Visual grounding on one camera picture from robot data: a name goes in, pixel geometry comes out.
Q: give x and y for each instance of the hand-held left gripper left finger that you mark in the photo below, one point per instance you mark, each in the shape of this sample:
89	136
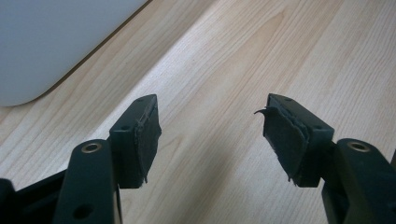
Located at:
130	149

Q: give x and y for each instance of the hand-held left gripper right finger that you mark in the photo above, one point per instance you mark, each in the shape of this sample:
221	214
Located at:
295	140

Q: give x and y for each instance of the white divided organizer box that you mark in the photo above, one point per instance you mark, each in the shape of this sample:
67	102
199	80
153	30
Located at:
46	40

